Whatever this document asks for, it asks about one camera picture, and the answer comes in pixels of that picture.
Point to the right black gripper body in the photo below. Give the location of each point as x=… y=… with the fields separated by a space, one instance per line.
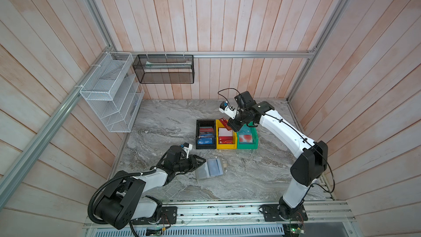
x=239 y=120

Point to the blue card in black bin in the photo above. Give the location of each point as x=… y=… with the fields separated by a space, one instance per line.
x=205 y=141

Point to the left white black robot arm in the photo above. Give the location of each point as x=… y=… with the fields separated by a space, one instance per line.
x=122 y=199

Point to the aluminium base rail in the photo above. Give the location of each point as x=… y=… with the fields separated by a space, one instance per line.
x=243 y=212

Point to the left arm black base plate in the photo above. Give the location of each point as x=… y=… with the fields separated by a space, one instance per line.
x=167 y=215

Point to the left aluminium wall rail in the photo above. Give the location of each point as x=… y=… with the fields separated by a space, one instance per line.
x=27 y=159

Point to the white card in yellow bin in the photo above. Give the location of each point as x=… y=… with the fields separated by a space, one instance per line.
x=223 y=132

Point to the red card in black bin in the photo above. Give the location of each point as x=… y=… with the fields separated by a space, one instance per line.
x=206 y=130

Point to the card with red circle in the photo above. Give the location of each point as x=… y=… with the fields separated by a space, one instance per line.
x=246 y=139

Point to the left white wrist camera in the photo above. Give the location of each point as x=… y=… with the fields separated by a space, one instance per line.
x=186 y=147

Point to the black wire mesh basket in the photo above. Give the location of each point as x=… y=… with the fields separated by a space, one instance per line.
x=164 y=68

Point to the white wire mesh shelf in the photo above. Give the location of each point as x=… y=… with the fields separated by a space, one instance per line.
x=113 y=93

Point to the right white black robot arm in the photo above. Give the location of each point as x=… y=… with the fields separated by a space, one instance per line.
x=311 y=156

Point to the red credit card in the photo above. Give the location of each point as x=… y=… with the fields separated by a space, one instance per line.
x=224 y=122

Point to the black plastic bin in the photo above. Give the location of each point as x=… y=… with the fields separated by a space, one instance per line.
x=206 y=123

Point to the green plastic bin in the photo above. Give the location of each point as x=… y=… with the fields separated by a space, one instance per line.
x=245 y=130

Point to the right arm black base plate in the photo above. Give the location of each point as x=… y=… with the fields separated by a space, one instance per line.
x=277 y=212

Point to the red card in yellow bin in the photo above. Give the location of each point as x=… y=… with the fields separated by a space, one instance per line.
x=225 y=140

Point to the grey card holder wallet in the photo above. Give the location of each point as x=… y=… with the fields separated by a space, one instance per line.
x=210 y=169

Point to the yellow plastic bin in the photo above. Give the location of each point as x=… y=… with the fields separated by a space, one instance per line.
x=225 y=146

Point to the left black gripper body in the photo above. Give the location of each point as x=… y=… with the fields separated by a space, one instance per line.
x=183 y=164

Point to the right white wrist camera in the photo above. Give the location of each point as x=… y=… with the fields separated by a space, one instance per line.
x=227 y=109

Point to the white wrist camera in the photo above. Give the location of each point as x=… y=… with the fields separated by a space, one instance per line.
x=227 y=109
x=186 y=147

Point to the horizontal aluminium wall rail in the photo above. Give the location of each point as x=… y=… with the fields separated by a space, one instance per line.
x=233 y=54

